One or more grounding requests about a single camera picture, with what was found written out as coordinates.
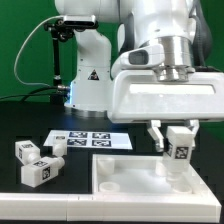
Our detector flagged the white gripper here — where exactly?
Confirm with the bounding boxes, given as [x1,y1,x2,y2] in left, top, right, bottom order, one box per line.
[107,70,224,152]

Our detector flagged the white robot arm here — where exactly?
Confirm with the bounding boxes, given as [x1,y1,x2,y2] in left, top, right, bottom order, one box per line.
[55,0,224,143]

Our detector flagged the paper sheet with tags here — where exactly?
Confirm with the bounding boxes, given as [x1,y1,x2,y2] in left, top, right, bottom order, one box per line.
[44,130,132,150]

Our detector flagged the white L-shaped obstacle fence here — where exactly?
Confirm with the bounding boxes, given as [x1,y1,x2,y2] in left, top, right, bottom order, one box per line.
[0,193,221,223]

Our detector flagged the black base cables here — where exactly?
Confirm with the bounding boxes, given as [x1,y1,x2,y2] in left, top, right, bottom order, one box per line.
[0,84,72,103]

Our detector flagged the black camera stand pole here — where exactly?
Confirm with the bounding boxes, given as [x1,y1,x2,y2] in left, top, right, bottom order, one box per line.
[50,31,63,105]

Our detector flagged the black camera on stand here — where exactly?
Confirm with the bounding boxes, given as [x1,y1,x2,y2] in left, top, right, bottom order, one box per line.
[44,15,98,42]

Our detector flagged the grey camera cable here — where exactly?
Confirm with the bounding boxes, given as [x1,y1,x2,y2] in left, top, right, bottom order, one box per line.
[13,15,64,88]

